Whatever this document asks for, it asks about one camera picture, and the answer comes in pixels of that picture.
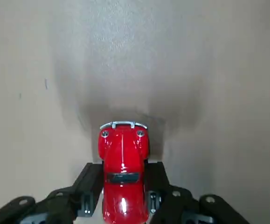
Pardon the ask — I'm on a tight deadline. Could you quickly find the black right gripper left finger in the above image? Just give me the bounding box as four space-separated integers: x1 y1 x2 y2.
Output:
0 162 105 224

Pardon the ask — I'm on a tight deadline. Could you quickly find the red toy car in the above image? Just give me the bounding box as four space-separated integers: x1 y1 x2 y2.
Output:
99 120 152 224

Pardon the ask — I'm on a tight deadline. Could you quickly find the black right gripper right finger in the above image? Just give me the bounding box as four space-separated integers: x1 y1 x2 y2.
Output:
144 161 249 224

